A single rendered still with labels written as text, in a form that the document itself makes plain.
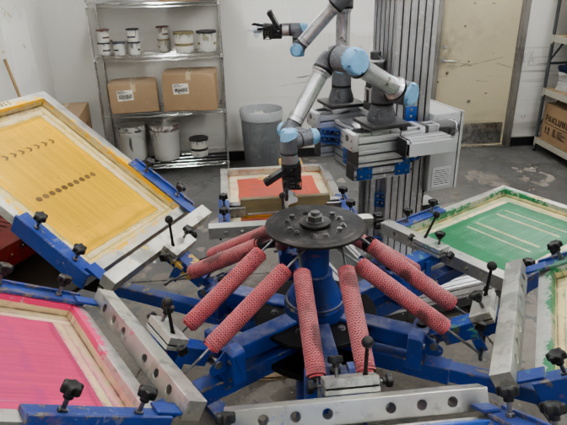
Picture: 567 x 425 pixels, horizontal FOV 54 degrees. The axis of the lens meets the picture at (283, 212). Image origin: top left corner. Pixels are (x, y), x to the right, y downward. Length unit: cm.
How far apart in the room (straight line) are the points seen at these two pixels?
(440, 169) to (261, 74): 314
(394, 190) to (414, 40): 84
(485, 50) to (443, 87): 59
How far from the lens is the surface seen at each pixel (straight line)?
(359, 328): 145
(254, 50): 605
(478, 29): 669
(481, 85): 682
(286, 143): 238
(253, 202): 248
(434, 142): 297
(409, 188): 338
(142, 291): 212
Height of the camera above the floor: 201
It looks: 24 degrees down
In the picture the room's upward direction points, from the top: 1 degrees counter-clockwise
